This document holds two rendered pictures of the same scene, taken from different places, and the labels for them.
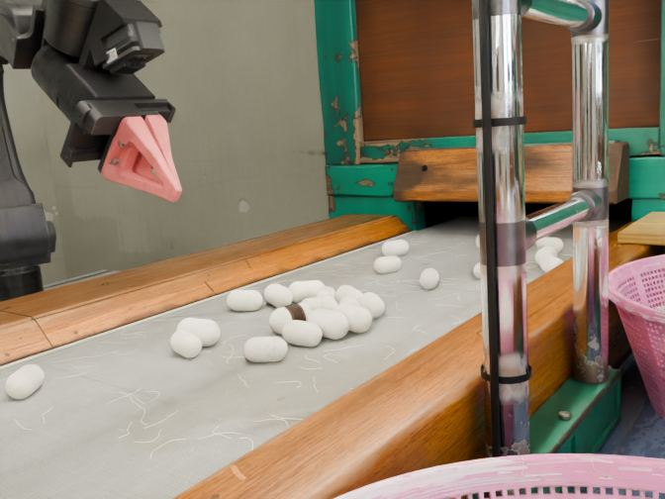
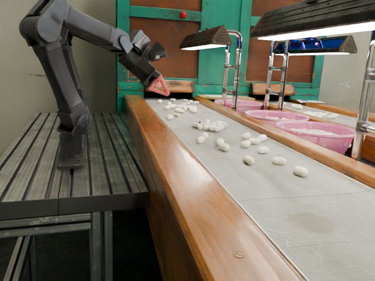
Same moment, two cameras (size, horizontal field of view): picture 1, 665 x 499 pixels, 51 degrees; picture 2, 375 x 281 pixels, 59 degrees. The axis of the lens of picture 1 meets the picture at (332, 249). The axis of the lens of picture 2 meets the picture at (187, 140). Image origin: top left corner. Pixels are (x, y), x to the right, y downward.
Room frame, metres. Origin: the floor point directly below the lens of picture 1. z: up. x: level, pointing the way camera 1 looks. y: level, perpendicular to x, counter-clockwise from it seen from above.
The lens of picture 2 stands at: (-0.48, 1.27, 0.97)
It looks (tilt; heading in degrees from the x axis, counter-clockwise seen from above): 13 degrees down; 309
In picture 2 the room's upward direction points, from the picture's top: 3 degrees clockwise
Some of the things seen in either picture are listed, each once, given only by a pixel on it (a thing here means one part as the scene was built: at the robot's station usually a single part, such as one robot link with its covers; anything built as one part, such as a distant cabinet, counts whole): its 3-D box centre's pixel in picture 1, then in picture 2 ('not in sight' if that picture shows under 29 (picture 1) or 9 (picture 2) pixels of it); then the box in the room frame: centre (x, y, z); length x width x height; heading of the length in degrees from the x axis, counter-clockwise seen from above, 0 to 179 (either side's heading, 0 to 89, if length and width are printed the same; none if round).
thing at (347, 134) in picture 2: not in sight; (313, 140); (-0.10, 0.10, 0.72); 0.27 x 0.27 x 0.10
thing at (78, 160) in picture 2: not in sight; (71, 145); (0.39, 0.74, 0.71); 0.20 x 0.07 x 0.08; 147
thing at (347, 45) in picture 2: not in sight; (307, 46); (0.17, -0.45, 1.08); 0.62 x 0.08 x 0.07; 143
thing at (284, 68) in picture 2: not in sight; (289, 81); (0.21, -0.39, 0.90); 0.20 x 0.19 x 0.45; 143
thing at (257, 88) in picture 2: not in sight; (272, 89); (0.49, -0.77, 0.83); 0.30 x 0.06 x 0.07; 53
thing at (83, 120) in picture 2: not in sight; (72, 124); (0.40, 0.74, 0.77); 0.09 x 0.06 x 0.06; 2
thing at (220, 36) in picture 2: not in sight; (201, 39); (0.51, -0.01, 1.08); 0.62 x 0.08 x 0.07; 143
